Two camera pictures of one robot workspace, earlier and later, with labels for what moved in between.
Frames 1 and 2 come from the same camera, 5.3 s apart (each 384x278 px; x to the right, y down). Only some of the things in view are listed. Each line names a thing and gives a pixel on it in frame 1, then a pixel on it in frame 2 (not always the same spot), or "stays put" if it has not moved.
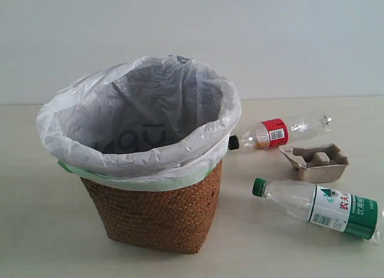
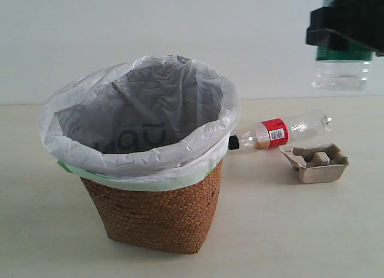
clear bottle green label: [356, 215] to [338, 70]
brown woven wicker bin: [177, 220] stays put
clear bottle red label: [279, 132] stays put
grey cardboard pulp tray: [317, 163] stays put
